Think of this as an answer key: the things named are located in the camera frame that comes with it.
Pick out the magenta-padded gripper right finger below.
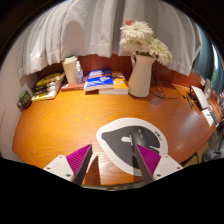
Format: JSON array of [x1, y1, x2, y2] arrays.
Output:
[[133, 143, 184, 184]]

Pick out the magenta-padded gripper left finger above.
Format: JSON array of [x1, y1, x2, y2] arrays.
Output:
[[43, 143, 93, 186]]

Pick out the white and grey mouse pad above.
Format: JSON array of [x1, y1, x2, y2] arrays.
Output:
[[96, 117, 169, 177]]

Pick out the grey office chair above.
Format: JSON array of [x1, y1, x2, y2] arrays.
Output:
[[203, 131, 224, 163]]

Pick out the white paper sheet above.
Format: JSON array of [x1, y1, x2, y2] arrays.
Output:
[[202, 108, 218, 128]]

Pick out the dark pen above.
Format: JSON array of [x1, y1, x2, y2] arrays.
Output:
[[182, 94, 194, 109]]

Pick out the pale yellow thick book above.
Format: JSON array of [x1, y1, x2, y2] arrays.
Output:
[[31, 84, 66, 102]]

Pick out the dark green mug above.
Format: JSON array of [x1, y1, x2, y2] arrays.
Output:
[[17, 89, 33, 110]]

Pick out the dark book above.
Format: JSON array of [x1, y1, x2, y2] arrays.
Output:
[[30, 79, 65, 96]]

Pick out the flat red book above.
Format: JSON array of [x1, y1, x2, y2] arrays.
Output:
[[60, 78, 88, 93]]

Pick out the yellow-covered book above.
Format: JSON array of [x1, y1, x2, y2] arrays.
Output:
[[35, 72, 65, 88]]

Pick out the white ceramic vase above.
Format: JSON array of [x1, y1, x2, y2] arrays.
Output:
[[127, 53, 157, 98]]

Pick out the orange book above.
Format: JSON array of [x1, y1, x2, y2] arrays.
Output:
[[98, 71, 130, 96]]

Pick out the white lidded cup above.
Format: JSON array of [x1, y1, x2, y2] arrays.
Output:
[[61, 55, 79, 84]]

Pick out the dark window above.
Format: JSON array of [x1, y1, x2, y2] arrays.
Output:
[[194, 26, 224, 94]]

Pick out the white flower bouquet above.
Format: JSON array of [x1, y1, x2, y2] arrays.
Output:
[[119, 19, 174, 67]]

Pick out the white pleated curtain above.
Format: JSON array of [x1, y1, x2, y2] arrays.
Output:
[[16, 0, 203, 79]]

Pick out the black cable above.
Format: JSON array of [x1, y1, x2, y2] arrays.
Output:
[[151, 61, 191, 101]]

